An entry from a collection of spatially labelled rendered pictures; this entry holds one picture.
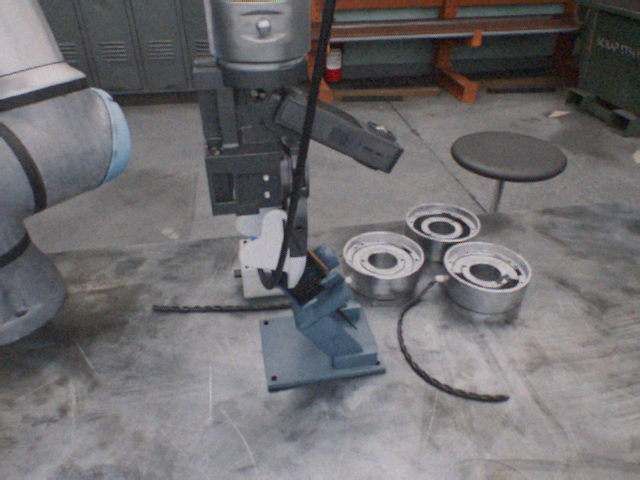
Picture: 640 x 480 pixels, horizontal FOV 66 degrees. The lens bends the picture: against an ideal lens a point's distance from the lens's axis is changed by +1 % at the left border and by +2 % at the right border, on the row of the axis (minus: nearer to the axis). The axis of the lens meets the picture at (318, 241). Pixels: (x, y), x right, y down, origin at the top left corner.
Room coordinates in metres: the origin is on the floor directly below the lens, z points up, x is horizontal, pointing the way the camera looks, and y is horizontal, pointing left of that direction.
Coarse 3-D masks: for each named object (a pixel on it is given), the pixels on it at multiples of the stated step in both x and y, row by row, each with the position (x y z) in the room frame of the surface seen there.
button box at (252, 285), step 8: (240, 240) 0.54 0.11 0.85; (248, 240) 0.54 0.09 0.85; (240, 248) 0.53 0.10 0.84; (240, 272) 0.51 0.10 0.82; (248, 272) 0.48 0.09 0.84; (256, 272) 0.48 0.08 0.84; (248, 280) 0.48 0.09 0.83; (256, 280) 0.48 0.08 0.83; (248, 288) 0.48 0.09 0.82; (256, 288) 0.48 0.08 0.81; (264, 288) 0.48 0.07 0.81; (248, 296) 0.48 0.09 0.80; (256, 296) 0.48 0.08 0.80
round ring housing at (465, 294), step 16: (448, 256) 0.52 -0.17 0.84; (464, 256) 0.53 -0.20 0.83; (496, 256) 0.53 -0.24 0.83; (512, 256) 0.52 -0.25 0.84; (448, 272) 0.48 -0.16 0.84; (464, 272) 0.49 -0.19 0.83; (480, 272) 0.52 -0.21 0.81; (496, 272) 0.50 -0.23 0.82; (528, 272) 0.48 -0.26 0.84; (448, 288) 0.48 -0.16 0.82; (464, 288) 0.46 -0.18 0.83; (480, 288) 0.45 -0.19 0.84; (512, 288) 0.45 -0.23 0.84; (464, 304) 0.46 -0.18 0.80; (480, 304) 0.45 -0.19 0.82; (496, 304) 0.44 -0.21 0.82; (512, 304) 0.45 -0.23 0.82
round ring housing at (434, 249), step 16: (416, 208) 0.64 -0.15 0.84; (432, 208) 0.65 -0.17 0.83; (448, 208) 0.65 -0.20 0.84; (464, 208) 0.64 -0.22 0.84; (432, 224) 0.62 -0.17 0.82; (448, 224) 0.62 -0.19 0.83; (480, 224) 0.59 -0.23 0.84; (416, 240) 0.57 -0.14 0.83; (432, 240) 0.55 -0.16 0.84; (448, 240) 0.55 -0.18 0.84; (464, 240) 0.55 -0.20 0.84; (432, 256) 0.56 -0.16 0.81
